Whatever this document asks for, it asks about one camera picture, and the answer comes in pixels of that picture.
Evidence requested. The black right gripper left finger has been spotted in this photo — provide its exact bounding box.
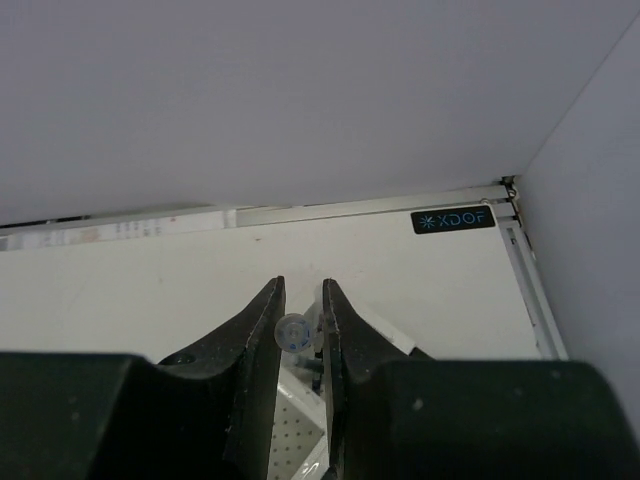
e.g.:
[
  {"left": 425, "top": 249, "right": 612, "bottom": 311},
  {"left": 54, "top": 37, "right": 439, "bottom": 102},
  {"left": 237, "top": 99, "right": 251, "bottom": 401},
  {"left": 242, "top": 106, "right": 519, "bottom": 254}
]
[{"left": 1, "top": 277, "right": 286, "bottom": 479}]

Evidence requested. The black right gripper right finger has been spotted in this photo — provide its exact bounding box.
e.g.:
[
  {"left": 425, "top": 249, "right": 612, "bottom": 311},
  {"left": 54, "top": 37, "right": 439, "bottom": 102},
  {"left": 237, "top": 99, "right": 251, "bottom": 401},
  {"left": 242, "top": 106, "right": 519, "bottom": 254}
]
[{"left": 322, "top": 279, "right": 639, "bottom": 479}]

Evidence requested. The blue gel pen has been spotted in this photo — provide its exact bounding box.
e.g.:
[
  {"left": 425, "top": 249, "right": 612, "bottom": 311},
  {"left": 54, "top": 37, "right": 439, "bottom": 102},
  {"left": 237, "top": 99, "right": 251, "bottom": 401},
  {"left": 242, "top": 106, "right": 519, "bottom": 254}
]
[{"left": 274, "top": 299, "right": 326, "bottom": 391}]

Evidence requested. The white slotted organizer box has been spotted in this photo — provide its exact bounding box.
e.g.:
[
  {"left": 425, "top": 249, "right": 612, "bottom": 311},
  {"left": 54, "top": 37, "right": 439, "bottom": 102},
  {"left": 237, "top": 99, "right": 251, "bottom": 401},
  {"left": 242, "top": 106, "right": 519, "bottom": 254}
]
[{"left": 267, "top": 295, "right": 417, "bottom": 479}]

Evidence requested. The black XDOF label right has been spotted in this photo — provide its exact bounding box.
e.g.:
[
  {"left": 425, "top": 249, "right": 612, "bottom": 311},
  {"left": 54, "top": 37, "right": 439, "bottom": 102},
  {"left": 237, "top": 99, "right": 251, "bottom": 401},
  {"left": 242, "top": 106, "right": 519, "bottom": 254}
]
[{"left": 410, "top": 205, "right": 496, "bottom": 235}]

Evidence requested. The aluminium table frame rail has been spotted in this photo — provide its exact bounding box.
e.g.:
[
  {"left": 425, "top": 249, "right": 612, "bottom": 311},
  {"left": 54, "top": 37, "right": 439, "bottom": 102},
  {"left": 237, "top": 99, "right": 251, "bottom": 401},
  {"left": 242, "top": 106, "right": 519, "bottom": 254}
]
[{"left": 1, "top": 185, "right": 566, "bottom": 360}]

